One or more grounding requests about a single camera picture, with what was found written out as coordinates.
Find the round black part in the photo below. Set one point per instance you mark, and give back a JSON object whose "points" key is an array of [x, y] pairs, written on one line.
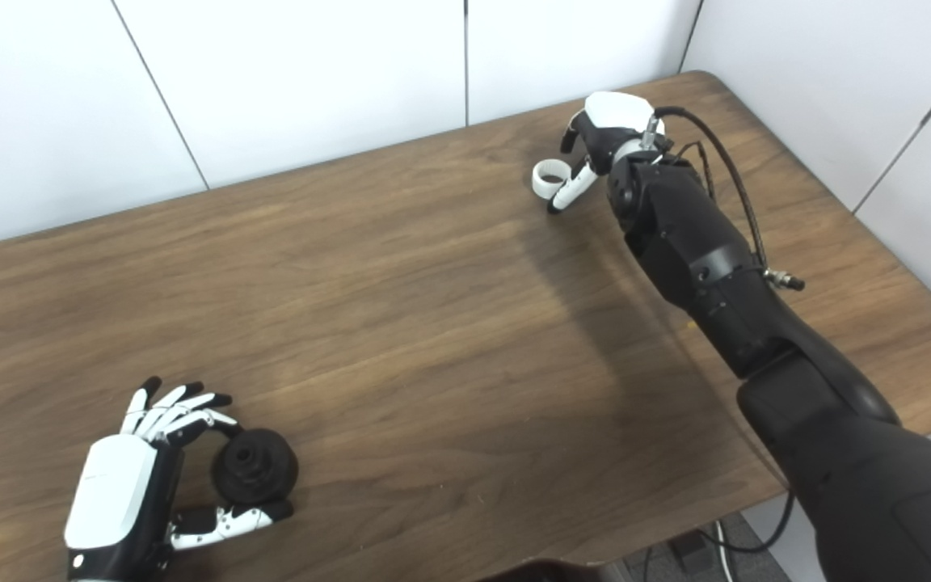
{"points": [[267, 477]]}

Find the black robot torso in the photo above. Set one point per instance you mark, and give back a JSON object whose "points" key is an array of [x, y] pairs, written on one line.
{"points": [[538, 572]]}

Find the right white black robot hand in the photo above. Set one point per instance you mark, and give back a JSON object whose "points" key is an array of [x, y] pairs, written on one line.
{"points": [[615, 113]]}

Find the black floor box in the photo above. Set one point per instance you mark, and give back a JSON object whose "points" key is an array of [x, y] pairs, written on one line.
{"points": [[688, 551]]}

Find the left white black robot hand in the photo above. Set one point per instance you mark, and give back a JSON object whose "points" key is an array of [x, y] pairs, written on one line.
{"points": [[110, 493]]}

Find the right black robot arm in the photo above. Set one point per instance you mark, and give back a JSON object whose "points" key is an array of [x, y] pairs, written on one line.
{"points": [[716, 275]]}

